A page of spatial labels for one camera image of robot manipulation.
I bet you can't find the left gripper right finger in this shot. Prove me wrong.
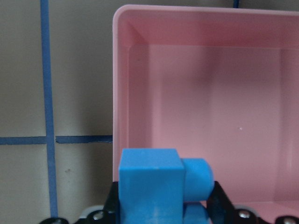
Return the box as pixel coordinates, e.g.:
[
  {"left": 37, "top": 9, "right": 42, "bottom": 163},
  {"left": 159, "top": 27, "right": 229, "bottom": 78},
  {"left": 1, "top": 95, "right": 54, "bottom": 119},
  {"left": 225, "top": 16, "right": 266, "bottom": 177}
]
[{"left": 206, "top": 181, "right": 264, "bottom": 224}]

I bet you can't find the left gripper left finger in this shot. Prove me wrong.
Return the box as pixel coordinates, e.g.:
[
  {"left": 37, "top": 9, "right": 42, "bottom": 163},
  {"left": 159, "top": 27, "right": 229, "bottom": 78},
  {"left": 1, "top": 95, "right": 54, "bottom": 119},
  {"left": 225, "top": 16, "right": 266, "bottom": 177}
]
[{"left": 77, "top": 182, "right": 119, "bottom": 224}]

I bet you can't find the blue toy block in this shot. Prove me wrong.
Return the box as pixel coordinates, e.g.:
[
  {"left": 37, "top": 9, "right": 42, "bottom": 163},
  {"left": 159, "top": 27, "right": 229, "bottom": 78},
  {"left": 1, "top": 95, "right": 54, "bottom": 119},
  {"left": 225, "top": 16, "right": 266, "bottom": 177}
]
[{"left": 118, "top": 148, "right": 214, "bottom": 224}]

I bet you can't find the pink plastic box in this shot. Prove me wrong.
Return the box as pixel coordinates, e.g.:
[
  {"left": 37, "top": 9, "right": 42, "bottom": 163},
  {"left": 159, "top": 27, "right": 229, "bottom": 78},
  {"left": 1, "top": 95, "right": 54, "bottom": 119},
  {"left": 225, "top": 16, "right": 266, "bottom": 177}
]
[{"left": 113, "top": 5, "right": 299, "bottom": 222}]

